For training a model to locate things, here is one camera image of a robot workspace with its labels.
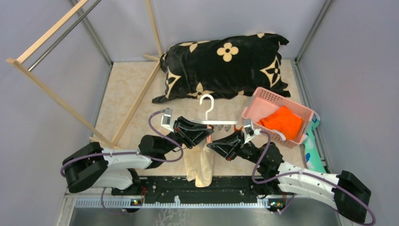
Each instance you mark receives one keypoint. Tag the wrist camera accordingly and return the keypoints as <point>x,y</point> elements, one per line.
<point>166,119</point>
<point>249,130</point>

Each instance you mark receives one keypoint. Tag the black floral pillow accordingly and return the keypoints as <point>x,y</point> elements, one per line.
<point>224,68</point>

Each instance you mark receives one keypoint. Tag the pink plastic basket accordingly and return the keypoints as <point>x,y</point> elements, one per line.
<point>264,103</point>

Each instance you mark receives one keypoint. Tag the metal rack rod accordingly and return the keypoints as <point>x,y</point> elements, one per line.
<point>63,36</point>

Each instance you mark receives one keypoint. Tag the orange underwear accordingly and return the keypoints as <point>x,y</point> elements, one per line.
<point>284,121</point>

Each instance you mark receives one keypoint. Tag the orange clothespin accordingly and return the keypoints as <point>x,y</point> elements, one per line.
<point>238,128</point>

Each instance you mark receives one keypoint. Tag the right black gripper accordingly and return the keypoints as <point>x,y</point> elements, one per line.
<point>229,146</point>

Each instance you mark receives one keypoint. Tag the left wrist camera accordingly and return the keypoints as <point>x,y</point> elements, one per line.
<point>166,119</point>

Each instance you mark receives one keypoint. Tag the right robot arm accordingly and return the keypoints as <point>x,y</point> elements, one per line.
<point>343,192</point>

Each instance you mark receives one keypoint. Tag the white clip hanger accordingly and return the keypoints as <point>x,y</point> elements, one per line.
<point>207,121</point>

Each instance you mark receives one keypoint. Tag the cream boxer underwear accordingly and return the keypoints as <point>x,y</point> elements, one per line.
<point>199,165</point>

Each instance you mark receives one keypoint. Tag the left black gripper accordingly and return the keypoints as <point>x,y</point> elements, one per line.
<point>191,133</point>

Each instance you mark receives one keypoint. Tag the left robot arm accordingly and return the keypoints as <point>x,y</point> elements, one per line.
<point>97,166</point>

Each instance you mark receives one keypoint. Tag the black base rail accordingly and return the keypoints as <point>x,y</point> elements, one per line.
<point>223,192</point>

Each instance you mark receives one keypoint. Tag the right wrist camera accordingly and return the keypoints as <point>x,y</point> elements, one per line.
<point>249,130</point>

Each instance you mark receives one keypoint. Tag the wooden drying rack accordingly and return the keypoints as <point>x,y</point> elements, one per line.
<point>75,70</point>

